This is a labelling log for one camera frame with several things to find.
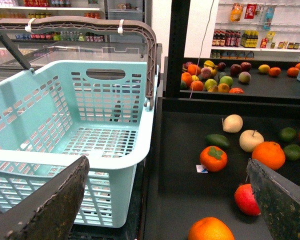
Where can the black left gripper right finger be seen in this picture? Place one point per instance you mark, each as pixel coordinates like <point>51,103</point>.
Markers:
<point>278,200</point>

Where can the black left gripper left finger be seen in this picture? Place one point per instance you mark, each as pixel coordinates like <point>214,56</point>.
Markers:
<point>49,212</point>

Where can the light blue plastic basket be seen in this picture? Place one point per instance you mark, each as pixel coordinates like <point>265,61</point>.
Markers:
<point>51,116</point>

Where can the black produce shelf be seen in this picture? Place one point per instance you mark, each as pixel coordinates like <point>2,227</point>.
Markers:
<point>178,195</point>

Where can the back shelf fruit pile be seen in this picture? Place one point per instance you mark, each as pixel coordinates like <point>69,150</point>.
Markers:
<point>269,79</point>

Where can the white sauce bottle shelf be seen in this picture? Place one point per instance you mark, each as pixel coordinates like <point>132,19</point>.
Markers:
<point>275,21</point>

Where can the white drinks shelf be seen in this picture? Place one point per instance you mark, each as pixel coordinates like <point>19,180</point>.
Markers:
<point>37,17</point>

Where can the red pomegranate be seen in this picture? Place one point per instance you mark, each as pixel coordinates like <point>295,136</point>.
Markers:
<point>244,198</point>

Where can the green lime lower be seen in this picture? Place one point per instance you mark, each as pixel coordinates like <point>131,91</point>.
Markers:
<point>292,152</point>

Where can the green lime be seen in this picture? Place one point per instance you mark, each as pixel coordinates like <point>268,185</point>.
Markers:
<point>287,134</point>
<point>292,152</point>

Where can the large orange tangerine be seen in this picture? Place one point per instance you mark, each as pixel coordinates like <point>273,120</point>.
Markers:
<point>270,154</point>

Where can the green lime upper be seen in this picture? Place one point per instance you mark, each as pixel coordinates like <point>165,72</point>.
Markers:
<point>287,134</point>

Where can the orange at near edge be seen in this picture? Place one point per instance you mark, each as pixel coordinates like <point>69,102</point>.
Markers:
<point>210,228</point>

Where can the orange persimmon green leaf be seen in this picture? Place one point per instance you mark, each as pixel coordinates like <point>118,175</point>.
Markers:
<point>213,158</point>

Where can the small white label card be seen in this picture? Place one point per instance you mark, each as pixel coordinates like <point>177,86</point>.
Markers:
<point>201,169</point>

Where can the white pear with stem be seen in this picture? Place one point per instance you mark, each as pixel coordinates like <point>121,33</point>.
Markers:
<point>232,123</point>

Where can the dark green avocado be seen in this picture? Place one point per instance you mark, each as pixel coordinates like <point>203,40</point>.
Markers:
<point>217,140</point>

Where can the glass top freezer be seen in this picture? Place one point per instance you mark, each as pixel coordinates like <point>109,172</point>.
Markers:
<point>39,53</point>

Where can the black shelf upright post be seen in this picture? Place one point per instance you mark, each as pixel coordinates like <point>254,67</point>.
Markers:
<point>176,49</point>

